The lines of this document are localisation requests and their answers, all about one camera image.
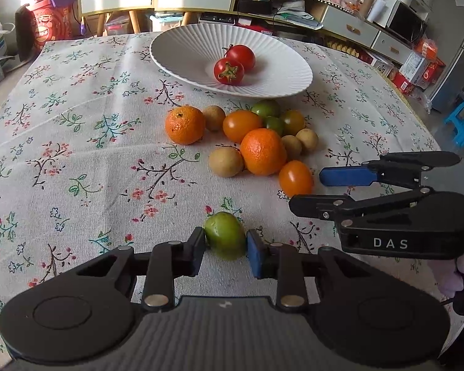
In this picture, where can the red and white carton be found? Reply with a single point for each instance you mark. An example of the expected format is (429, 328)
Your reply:
(421, 68)

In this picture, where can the low white drawer cabinet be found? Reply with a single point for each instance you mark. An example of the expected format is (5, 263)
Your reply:
(355, 29)

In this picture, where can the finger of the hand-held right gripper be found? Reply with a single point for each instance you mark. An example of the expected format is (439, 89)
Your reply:
(313, 205)
(344, 176)

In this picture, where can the large brown kiwi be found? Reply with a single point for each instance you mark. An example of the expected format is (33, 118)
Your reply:
(226, 161)

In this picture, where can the floral tablecloth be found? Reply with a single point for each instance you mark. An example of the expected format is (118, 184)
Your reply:
(81, 143)

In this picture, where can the dark orange-green tomato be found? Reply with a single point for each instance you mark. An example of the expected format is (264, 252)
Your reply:
(293, 121)

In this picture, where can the red printed bucket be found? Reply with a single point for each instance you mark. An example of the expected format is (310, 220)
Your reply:
(48, 25)

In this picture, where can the small green tomato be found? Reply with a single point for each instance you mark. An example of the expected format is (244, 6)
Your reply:
(274, 125)

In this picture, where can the small orange tomato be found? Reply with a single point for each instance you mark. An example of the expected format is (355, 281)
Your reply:
(296, 178)

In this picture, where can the red tomato with stem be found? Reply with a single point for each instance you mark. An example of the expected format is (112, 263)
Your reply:
(229, 72)

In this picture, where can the large green tomato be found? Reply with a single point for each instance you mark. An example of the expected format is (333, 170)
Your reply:
(266, 107)

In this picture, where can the black bag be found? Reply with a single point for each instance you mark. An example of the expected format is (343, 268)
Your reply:
(255, 5)

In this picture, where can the mandarin orange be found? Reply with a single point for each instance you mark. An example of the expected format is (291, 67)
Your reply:
(185, 125)
(263, 151)

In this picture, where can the black upright appliance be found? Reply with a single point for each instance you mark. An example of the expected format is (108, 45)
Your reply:
(23, 27)

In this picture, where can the large orange tomato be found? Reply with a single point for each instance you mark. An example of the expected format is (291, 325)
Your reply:
(241, 125)

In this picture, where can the clear teal-lid storage box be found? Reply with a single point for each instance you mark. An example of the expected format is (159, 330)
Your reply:
(164, 21)

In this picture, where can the brown longan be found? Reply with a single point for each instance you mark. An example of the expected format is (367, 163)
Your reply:
(307, 140)
(292, 147)

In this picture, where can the black microwave oven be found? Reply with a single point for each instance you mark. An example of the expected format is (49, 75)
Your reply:
(404, 21)

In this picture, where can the clear pink storage box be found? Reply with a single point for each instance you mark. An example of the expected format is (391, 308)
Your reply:
(118, 25)

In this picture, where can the grey refrigerator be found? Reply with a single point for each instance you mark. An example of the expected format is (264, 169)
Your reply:
(458, 65)

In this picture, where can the light green tomato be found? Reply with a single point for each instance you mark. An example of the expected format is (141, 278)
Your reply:
(225, 239)

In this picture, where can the blue plastic stool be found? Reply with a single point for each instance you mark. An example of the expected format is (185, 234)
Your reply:
(462, 121)

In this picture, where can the white ribbed plate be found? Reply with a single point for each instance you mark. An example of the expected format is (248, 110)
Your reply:
(185, 58)

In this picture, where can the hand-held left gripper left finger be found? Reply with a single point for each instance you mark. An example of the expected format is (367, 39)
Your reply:
(199, 249)

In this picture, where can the small brown kiwi top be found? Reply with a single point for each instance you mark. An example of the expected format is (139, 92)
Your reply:
(214, 118)

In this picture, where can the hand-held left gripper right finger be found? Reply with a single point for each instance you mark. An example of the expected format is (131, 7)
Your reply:
(254, 257)

